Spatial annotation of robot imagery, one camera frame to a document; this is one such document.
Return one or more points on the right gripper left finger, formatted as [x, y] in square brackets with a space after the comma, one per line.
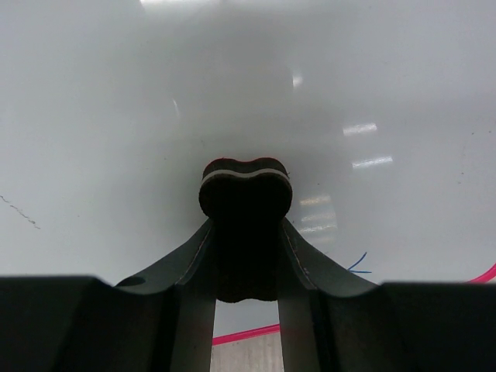
[160, 319]

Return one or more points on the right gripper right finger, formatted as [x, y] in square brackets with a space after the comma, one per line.
[333, 320]

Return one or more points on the red bone-shaped eraser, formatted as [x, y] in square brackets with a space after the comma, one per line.
[246, 201]

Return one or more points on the pink framed whiteboard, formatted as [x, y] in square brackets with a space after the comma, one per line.
[383, 113]

